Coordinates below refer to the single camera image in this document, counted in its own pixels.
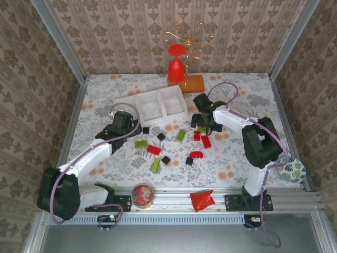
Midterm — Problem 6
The black connector board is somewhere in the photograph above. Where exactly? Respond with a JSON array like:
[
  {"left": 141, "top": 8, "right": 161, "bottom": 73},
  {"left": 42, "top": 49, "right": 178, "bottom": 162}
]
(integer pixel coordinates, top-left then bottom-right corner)
[
  {"left": 97, "top": 215, "right": 120, "bottom": 228},
  {"left": 244, "top": 215, "right": 262, "bottom": 228}
]

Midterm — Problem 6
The red snack packet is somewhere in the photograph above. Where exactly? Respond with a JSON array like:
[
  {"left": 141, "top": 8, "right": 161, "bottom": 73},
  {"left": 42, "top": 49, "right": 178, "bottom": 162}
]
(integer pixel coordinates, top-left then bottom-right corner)
[{"left": 190, "top": 189, "right": 216, "bottom": 213}]

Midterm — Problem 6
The gold wire stand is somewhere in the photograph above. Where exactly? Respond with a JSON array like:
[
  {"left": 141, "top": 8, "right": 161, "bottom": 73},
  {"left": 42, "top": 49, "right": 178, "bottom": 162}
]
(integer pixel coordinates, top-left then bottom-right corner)
[{"left": 161, "top": 21, "right": 217, "bottom": 86}]

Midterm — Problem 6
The grey slotted cable duct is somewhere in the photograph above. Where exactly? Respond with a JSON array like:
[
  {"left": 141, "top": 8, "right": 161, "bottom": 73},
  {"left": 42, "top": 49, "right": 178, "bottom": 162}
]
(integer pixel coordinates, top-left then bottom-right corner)
[{"left": 70, "top": 213, "right": 246, "bottom": 225}]

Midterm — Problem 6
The white floral tablecloth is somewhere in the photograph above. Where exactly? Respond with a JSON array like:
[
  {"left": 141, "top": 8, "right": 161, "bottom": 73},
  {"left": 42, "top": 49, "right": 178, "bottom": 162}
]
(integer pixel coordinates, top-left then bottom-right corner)
[{"left": 62, "top": 73, "right": 303, "bottom": 189}]

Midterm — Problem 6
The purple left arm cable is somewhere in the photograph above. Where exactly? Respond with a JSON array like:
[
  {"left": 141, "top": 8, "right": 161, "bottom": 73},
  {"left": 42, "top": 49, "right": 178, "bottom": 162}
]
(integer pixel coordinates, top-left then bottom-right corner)
[{"left": 49, "top": 103, "right": 142, "bottom": 226}]

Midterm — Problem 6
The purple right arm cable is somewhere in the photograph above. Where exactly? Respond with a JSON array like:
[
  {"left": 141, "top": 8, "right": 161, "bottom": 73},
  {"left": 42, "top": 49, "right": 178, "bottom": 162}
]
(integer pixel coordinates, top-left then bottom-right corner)
[{"left": 206, "top": 81, "right": 290, "bottom": 248}]

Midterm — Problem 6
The aluminium frame post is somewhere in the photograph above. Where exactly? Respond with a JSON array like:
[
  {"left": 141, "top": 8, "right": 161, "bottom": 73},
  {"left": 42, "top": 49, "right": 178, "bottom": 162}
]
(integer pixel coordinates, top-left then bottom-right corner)
[
  {"left": 269, "top": 0, "right": 321, "bottom": 79},
  {"left": 29, "top": 0, "right": 87, "bottom": 84}
]

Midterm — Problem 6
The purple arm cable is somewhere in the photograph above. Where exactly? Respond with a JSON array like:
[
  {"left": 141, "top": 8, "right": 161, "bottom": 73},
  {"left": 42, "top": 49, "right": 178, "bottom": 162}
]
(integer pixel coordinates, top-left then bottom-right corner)
[
  {"left": 49, "top": 103, "right": 142, "bottom": 226},
  {"left": 206, "top": 81, "right": 290, "bottom": 248}
]

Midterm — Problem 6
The wooden stand base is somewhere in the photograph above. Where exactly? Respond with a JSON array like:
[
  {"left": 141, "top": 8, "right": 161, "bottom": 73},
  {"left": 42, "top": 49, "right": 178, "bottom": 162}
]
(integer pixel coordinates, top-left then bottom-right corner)
[{"left": 167, "top": 74, "right": 205, "bottom": 94}]

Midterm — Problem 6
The aluminium front rail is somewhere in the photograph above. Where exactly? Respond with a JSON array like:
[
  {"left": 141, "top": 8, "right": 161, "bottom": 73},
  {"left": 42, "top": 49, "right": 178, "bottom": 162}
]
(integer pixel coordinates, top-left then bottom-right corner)
[{"left": 84, "top": 187, "right": 323, "bottom": 215}]

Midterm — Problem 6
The aluminium side rail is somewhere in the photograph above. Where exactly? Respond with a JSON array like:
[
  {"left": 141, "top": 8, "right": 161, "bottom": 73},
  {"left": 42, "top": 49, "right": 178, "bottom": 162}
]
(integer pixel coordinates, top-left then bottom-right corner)
[
  {"left": 267, "top": 73, "right": 312, "bottom": 192},
  {"left": 56, "top": 79, "right": 88, "bottom": 169}
]

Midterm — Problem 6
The red plastic goblet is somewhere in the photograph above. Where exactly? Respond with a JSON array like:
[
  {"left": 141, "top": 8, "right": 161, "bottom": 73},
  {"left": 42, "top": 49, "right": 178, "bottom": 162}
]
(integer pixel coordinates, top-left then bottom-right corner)
[{"left": 167, "top": 44, "right": 186, "bottom": 83}]

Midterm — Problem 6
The leaf pattern plate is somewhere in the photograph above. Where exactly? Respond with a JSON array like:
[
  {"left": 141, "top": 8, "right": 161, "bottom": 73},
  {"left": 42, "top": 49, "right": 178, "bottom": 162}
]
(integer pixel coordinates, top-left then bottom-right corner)
[{"left": 276, "top": 155, "right": 306, "bottom": 183}]

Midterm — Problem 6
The red gold round tin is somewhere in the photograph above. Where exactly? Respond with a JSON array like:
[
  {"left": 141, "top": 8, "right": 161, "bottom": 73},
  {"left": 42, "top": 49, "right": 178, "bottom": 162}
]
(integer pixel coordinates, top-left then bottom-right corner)
[{"left": 131, "top": 183, "right": 154, "bottom": 209}]

